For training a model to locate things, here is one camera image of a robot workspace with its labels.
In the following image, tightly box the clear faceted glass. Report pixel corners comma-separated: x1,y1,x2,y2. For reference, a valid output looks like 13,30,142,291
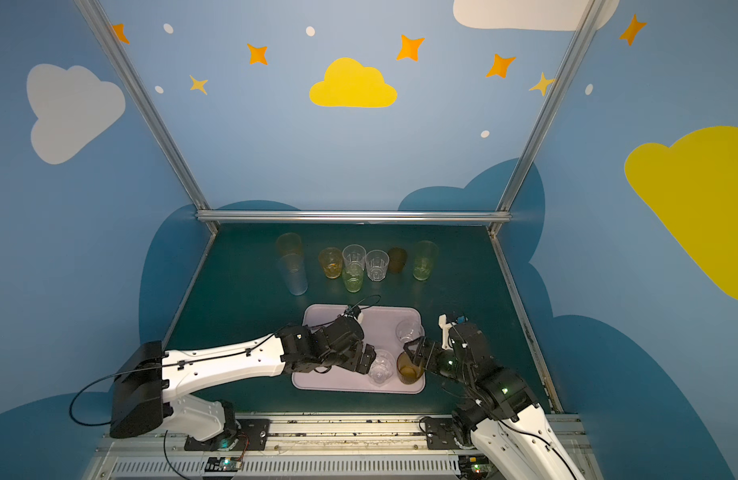
368,349,397,386
395,319,424,344

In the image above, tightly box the dark amber dimpled glass front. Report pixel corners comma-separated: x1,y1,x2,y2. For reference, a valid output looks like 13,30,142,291
396,352,424,385

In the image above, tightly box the dark amber dimpled glass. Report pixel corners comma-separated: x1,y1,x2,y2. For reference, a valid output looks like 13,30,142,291
396,352,424,385
387,247,408,274

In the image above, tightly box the lilac plastic tray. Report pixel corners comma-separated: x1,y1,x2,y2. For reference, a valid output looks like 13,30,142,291
292,306,425,395

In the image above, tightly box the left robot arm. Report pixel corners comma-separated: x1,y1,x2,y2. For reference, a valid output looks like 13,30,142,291
110,315,376,449

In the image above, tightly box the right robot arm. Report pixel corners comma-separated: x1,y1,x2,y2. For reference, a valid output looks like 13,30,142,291
404,321,584,479

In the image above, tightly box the small green glass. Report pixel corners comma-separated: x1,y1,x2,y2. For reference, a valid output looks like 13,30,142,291
342,263,364,293

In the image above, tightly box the tall blue frosted glass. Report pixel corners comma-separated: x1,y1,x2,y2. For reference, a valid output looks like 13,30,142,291
278,253,308,296

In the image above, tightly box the short orange glass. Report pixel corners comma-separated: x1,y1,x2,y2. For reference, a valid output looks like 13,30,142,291
318,247,343,279

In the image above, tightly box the clear glass back right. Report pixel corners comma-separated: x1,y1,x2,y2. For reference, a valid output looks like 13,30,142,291
365,249,390,282

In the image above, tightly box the dark amber dimpled glass back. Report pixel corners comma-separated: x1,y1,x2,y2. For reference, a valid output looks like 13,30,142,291
387,247,408,274

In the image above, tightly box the tall green glass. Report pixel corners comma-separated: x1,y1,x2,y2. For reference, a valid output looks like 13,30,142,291
413,240,439,281

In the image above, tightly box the clear glass back left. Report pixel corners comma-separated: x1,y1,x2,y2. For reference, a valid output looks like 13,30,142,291
342,244,366,271

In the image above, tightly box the tall amber glass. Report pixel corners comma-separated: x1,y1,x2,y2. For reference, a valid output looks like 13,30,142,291
276,232,304,257

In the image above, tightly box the right controller board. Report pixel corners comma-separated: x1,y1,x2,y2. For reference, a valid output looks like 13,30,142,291
458,455,493,480

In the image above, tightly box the controller board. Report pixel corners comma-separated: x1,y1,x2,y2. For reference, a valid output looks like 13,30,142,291
458,455,493,480
204,456,244,475

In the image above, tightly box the left controller board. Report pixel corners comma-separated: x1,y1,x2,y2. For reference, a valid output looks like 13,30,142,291
204,456,244,475

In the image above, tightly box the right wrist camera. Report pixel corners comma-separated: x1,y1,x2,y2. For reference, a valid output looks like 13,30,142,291
438,313,467,350

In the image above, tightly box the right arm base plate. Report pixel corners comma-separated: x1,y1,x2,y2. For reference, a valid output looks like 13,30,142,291
418,416,463,450

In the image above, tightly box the aluminium mounting rail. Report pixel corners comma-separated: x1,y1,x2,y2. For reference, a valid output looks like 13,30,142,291
84,414,603,479

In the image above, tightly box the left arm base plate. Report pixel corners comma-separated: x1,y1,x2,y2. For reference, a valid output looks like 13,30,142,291
184,418,271,452

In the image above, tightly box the back horizontal aluminium frame bar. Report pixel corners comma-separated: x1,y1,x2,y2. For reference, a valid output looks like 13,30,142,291
196,210,511,224

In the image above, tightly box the left aluminium frame post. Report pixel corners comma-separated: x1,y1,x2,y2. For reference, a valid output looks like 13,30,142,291
75,0,210,213

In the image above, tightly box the aluminium frame post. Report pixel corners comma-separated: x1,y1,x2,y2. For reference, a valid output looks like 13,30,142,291
75,0,210,213
488,0,608,240

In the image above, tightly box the right aluminium frame post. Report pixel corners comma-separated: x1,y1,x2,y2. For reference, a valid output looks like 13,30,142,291
488,0,608,240

